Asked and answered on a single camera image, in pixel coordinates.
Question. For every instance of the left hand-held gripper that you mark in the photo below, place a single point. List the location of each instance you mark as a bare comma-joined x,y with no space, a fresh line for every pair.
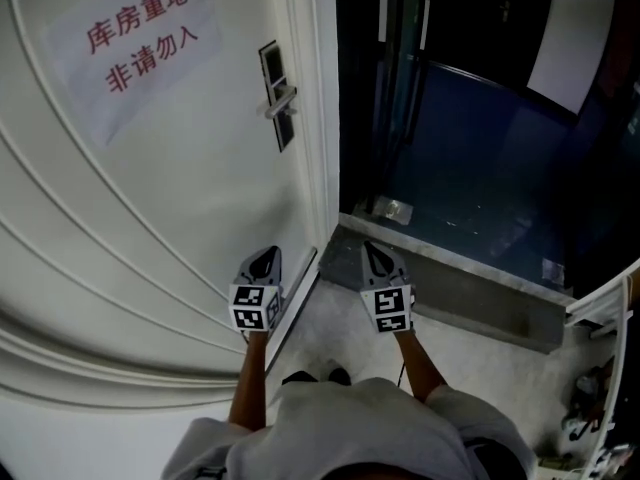
255,305

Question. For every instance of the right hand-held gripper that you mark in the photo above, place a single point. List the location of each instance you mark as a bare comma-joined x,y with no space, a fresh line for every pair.
390,308

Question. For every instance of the person's right forearm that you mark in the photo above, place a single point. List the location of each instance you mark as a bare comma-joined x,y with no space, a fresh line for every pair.
420,368

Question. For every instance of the person's left forearm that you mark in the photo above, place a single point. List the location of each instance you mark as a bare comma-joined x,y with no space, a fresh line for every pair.
250,383

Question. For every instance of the grey stone door step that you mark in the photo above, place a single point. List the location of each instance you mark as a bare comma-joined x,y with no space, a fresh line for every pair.
450,288

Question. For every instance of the white door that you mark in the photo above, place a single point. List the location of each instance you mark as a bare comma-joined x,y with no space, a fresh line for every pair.
175,208

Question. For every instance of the paper sign with red text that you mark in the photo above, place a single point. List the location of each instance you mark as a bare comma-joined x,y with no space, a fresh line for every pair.
135,53

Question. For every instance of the black corridor door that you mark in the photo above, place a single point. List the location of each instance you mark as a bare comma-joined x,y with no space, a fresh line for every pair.
480,28

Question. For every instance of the person's right black shoe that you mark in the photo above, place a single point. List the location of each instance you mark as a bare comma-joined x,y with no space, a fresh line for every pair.
341,375

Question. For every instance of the person's black shoe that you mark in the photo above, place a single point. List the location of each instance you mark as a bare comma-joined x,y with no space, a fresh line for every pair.
299,378
341,375

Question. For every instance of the person's left black shoe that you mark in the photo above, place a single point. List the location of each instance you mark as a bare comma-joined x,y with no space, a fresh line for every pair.
299,378

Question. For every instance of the person's grey shirt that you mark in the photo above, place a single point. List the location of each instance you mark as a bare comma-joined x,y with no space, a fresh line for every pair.
350,428

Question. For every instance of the black waist pack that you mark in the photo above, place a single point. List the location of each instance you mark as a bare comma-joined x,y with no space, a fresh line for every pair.
492,465

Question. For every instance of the white shelf rack with items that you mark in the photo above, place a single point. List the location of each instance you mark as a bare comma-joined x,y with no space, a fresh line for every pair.
617,368

